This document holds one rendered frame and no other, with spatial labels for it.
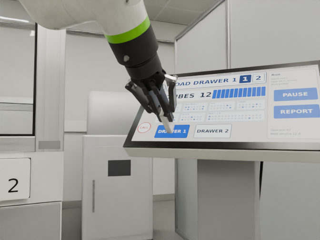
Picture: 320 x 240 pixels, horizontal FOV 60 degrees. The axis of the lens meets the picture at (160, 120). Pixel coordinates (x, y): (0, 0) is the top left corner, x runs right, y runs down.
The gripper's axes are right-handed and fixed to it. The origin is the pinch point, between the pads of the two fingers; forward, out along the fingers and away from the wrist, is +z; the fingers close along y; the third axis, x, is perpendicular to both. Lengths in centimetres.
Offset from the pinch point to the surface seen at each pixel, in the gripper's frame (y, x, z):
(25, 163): 38.1, 15.7, -0.6
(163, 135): 2.1, 1.3, 4.3
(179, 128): -2.0, -1.1, 4.3
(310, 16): -41, -95, 29
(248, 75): -18.6, -21.1, 4.3
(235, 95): -15.4, -13.2, 4.3
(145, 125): 8.7, -2.1, 4.3
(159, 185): 148, -148, 300
